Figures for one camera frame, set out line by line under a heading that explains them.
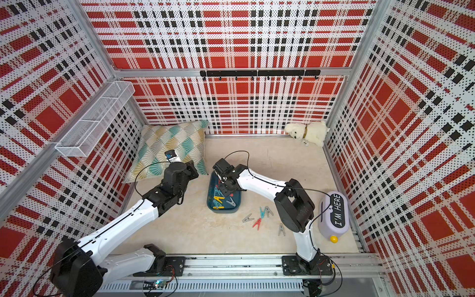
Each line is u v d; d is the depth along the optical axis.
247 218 0.86
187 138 1.00
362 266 0.75
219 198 0.93
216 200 0.91
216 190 0.95
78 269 0.38
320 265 0.73
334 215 0.77
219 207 0.89
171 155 0.68
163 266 0.69
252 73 0.89
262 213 0.88
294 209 0.49
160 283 0.69
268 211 0.88
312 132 1.14
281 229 0.82
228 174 0.66
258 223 0.85
